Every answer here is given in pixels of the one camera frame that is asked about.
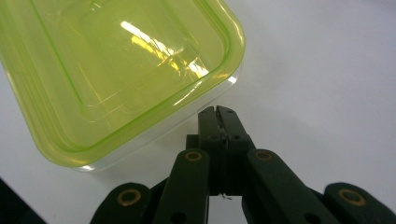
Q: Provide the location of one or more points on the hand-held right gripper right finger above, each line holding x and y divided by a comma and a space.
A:
235, 133

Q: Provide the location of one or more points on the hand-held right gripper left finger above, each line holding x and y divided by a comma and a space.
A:
210, 137

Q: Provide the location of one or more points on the lime green rectangular food container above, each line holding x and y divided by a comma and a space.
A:
102, 77

